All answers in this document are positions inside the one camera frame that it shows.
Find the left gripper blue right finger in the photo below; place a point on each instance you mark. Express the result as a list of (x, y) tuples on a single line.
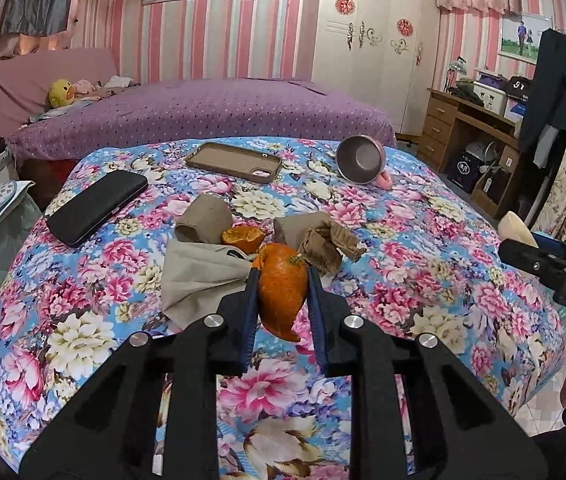
[(415, 398)]

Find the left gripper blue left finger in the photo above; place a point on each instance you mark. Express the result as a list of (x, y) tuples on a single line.
[(107, 430)]

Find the beige cloth bag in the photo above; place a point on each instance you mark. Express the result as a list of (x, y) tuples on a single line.
[(196, 276)]

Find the brown cardboard roll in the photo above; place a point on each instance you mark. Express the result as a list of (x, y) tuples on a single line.
[(204, 221)]

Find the hanging black garment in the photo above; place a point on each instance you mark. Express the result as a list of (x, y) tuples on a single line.
[(544, 123)]

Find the white storage box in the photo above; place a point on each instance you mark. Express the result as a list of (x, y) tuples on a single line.
[(494, 99)]

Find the floral blue bed cover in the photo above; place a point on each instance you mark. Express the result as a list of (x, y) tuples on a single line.
[(428, 264)]

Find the wooden desk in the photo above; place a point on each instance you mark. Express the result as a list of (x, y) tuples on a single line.
[(474, 148)]

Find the black wallet case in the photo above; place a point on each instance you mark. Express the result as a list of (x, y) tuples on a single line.
[(77, 220)]

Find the desk lamp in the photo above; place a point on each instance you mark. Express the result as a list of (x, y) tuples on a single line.
[(456, 68)]

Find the pink metal mug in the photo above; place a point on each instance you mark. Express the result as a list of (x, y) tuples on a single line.
[(362, 160)]

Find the small orange peel piece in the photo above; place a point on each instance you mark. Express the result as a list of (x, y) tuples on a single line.
[(246, 238)]

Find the framed couple photo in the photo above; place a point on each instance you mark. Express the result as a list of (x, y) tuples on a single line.
[(520, 36)]

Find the brown phone case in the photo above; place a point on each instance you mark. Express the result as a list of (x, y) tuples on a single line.
[(236, 162)]

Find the white wardrobe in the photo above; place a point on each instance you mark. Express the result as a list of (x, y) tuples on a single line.
[(380, 52)]

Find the purple dotted bed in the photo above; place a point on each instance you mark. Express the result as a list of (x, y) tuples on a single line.
[(201, 110)]

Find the yellow duck plush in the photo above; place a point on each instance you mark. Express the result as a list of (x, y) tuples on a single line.
[(61, 93)]

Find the pink headboard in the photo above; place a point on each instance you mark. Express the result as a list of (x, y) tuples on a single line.
[(26, 79)]

